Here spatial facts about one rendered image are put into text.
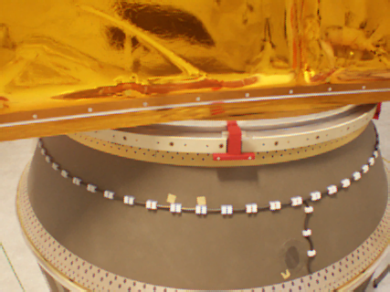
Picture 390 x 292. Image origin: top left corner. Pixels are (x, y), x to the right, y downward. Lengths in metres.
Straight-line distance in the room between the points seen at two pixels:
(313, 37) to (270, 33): 0.15
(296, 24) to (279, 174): 0.47
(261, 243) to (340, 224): 0.33
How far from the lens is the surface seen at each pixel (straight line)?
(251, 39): 0.89
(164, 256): 1.07
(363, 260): 1.38
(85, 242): 1.22
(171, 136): 0.94
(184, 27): 0.81
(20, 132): 0.96
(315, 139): 1.05
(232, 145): 0.92
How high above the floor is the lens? 2.13
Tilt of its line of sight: 28 degrees down
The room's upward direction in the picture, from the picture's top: straight up
